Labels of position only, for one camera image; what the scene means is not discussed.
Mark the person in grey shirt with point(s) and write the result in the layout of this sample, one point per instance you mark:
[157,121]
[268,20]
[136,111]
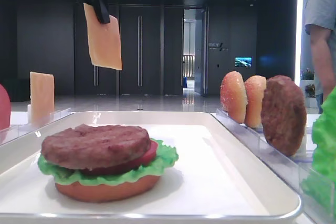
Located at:
[320,26]

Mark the green lettuce leaf on burger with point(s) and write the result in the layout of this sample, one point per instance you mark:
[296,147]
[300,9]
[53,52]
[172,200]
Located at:
[166,156]

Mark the small wall screen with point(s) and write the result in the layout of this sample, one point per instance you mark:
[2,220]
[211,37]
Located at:
[243,62]

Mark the clear acrylic right rack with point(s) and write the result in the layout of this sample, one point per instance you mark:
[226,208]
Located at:
[293,170]

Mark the white rectangular tray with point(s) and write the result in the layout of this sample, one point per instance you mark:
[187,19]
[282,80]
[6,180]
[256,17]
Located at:
[215,180]

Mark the bottom bun slice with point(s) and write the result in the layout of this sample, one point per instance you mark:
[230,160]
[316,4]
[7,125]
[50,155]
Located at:
[106,193]

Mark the upright bread bun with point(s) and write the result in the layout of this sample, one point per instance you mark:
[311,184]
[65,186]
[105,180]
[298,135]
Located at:
[233,96]
[255,86]

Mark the clear acrylic rack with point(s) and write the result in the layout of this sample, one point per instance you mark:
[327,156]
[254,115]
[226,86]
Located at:
[293,170]
[15,131]

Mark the green lettuce in rack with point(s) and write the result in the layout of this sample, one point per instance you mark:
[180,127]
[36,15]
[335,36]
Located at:
[324,150]

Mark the brown meat patty on burger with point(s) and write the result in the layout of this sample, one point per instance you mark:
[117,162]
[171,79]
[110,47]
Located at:
[89,147]

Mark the far upright bread bun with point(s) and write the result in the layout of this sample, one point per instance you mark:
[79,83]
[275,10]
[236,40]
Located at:
[233,96]

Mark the flower planter box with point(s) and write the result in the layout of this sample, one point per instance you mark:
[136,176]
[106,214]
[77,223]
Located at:
[308,87]

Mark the clear acrylic left rack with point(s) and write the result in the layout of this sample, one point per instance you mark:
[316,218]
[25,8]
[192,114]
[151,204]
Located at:
[15,131]

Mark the upright orange cheese slice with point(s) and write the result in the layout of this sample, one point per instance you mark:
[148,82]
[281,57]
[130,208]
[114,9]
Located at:
[42,94]

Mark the near upright bread bun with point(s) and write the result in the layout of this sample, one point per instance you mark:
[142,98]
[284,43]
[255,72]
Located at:
[255,86]

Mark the red tomato slice in rack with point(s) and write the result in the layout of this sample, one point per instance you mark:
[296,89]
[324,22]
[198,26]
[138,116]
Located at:
[5,108]

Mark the red tomato slice on burger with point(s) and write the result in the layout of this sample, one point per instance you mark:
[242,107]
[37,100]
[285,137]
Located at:
[144,160]

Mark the orange cheese slice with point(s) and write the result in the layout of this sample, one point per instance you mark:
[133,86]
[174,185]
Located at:
[42,94]
[103,40]

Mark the upright brown meat patty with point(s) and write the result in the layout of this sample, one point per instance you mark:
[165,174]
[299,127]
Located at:
[283,114]

